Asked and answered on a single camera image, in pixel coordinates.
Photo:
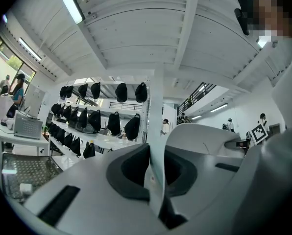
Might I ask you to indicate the whiteboard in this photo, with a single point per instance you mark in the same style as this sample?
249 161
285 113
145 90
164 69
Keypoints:
34 99

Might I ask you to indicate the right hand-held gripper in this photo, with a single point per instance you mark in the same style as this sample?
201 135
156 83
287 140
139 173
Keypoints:
258 133

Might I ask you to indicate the white desk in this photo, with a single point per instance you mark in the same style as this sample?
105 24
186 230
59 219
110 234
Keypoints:
6 134

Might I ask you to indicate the black head-worn camera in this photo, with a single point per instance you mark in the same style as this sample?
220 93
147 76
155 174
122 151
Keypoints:
242 21

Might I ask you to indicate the white pillar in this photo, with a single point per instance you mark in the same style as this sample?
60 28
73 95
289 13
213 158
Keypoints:
158 101

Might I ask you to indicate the black balcony railing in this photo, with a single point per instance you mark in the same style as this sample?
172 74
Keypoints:
197 92

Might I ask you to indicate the small white box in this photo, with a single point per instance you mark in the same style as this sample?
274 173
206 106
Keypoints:
26 188

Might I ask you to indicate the person's head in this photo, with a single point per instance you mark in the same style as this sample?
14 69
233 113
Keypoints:
268 16

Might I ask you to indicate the black metal mesh table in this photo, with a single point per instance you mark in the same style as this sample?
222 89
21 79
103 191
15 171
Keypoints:
26 168

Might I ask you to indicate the ceiling tube lamp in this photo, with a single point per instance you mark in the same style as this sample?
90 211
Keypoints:
219 108
70 4
196 117
29 48

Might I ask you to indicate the grey printer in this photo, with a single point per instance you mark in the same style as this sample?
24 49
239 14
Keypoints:
28 128

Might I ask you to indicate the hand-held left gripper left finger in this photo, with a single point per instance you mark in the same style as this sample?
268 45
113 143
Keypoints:
99 180

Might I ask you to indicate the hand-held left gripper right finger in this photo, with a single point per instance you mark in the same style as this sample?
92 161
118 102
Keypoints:
180 170

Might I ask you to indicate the white shelving rack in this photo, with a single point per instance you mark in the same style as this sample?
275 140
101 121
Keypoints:
111 142

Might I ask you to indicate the row of black bags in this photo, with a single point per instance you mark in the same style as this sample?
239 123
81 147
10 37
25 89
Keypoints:
121 92

